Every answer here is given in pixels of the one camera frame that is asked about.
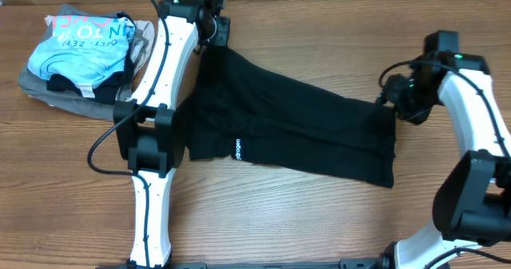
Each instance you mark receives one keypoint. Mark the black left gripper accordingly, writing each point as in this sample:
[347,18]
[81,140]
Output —
[223,35]

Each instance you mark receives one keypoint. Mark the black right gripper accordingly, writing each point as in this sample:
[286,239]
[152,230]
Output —
[403,112]

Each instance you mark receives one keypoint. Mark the black t-shirt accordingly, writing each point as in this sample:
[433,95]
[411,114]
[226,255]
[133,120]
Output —
[240,110]

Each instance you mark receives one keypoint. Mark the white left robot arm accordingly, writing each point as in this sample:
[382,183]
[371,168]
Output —
[145,122]

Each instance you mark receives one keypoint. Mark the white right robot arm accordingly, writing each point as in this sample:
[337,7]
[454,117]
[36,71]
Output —
[471,209]

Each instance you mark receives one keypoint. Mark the black folded garment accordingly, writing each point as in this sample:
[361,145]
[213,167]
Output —
[104,89]

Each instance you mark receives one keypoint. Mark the light blue printed t-shirt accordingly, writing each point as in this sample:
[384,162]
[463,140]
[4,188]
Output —
[60,27]

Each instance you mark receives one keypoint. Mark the grey folded garment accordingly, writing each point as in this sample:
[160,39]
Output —
[69,100]

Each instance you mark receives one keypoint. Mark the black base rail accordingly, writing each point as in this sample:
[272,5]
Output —
[279,266]

